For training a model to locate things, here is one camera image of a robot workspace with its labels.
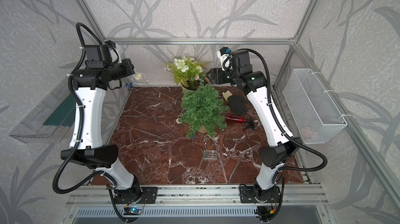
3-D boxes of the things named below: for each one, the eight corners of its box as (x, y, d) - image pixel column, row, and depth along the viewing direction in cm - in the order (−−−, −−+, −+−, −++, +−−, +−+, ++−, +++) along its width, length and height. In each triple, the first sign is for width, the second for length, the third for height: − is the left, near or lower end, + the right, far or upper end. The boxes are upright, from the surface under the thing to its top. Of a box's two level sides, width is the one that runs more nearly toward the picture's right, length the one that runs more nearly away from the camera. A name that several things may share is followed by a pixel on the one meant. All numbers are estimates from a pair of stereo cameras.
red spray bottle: (224, 124, 102) (225, 120, 98) (226, 117, 105) (226, 113, 101) (252, 129, 99) (254, 125, 95) (253, 122, 103) (255, 118, 99)
